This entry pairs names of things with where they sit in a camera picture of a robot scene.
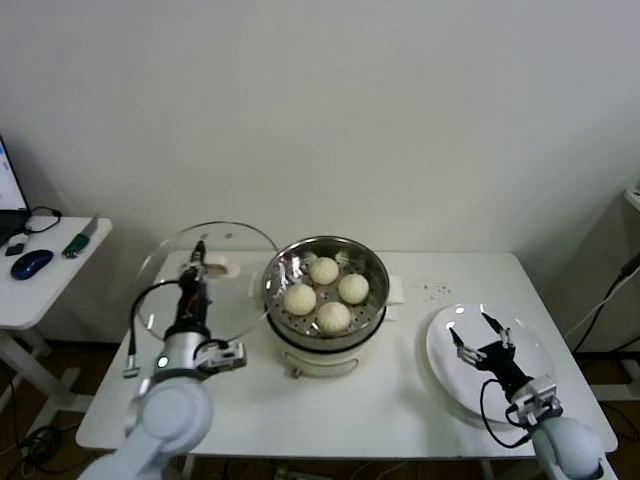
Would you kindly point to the stainless steel steamer basket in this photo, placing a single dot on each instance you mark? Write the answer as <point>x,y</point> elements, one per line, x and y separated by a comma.
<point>378,281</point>

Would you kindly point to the white steamed baozi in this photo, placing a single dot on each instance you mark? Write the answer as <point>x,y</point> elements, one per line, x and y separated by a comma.
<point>333,317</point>
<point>354,289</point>
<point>325,270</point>
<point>301,299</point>

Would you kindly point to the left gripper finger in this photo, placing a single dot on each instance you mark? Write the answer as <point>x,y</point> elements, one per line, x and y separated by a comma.
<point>200,257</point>
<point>188,271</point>

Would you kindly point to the blue computer mouse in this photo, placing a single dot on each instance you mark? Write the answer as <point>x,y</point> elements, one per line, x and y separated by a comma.
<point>31,264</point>

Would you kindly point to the black laptop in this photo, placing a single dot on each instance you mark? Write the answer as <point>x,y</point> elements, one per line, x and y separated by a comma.
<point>10,185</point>

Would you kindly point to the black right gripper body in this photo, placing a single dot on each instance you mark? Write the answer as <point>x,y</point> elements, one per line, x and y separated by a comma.
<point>502,365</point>

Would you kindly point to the white side table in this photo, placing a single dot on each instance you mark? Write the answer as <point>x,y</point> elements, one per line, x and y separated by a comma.
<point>60,285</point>

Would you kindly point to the white round plate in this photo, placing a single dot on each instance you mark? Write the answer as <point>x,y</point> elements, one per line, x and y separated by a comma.
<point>445,350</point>

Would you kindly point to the small black adapter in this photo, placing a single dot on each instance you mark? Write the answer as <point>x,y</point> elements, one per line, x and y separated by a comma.
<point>14,250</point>

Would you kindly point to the dark crumbs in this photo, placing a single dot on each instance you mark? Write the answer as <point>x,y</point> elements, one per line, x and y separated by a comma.
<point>426,288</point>

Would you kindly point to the green hex key set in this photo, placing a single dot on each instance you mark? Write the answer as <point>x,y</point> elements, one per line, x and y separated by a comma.
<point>77,245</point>

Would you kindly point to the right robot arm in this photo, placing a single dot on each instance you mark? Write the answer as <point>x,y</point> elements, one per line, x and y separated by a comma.
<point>565,445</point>

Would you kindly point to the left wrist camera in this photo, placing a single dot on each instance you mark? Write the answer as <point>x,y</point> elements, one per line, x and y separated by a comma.
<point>225,356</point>

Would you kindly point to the white electric pot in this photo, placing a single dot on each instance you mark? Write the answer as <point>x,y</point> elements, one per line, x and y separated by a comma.
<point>320,362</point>

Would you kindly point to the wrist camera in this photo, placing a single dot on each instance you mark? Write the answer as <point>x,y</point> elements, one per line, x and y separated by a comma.
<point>225,356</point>
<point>540,390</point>

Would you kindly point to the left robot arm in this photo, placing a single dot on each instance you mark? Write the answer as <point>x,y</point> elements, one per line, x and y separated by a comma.
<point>170,415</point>

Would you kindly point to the glass pot lid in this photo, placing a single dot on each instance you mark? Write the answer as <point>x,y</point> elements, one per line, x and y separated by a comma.
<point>225,267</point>

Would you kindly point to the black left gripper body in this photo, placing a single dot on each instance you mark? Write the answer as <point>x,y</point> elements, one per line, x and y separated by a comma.
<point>192,305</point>

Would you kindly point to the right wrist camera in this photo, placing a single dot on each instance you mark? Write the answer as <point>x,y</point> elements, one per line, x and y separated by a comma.
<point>540,390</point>

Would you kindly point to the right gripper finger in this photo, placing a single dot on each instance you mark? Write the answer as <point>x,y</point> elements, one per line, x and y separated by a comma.
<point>470,357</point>
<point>507,339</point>

